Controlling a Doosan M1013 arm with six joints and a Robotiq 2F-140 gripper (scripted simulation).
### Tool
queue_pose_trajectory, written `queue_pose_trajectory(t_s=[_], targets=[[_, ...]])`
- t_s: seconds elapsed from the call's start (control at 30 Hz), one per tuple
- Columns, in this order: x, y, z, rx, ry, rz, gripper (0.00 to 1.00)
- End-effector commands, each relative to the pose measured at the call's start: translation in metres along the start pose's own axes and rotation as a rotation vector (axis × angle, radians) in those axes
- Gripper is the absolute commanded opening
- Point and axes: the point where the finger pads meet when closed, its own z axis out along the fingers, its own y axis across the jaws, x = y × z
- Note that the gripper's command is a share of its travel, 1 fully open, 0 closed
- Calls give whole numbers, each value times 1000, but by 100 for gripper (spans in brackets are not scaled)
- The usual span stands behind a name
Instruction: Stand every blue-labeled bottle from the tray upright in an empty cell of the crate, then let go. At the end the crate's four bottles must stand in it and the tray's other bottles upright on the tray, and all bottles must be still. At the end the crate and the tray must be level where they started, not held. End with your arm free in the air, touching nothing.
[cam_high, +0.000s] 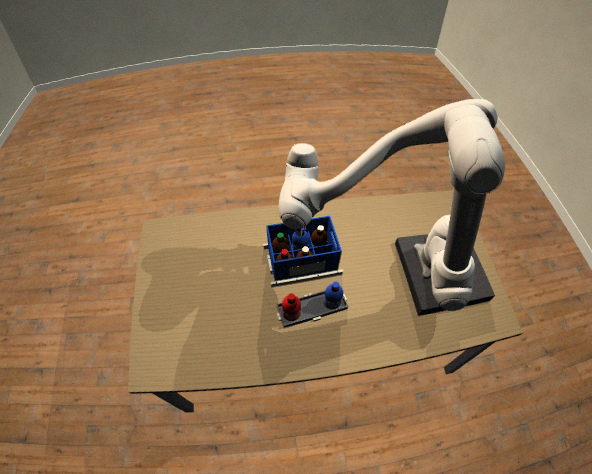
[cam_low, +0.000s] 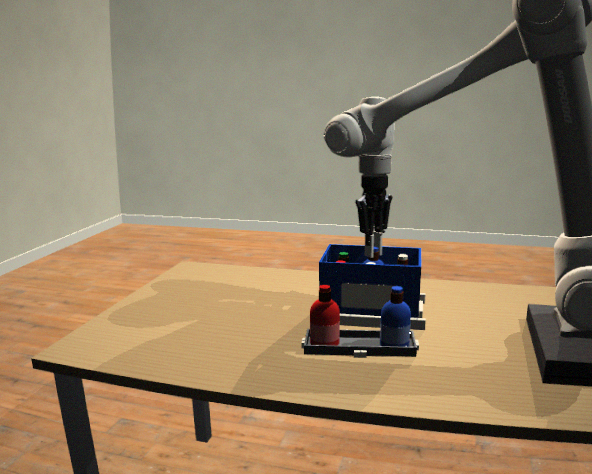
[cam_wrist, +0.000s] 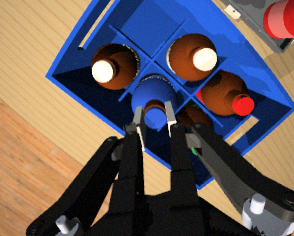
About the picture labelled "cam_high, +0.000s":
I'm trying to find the brown bottle with red cap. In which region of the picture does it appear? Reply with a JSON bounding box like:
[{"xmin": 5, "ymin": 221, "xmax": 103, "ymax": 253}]
[{"xmin": 276, "ymin": 249, "xmax": 293, "ymax": 261}]

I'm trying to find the blue bottle with grey label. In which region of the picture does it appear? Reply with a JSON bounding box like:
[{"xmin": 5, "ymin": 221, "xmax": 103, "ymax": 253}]
[{"xmin": 323, "ymin": 281, "xmax": 344, "ymax": 310}]

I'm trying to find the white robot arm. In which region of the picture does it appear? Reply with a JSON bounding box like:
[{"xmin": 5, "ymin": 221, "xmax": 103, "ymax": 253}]
[{"xmin": 279, "ymin": 99, "xmax": 505, "ymax": 311}]

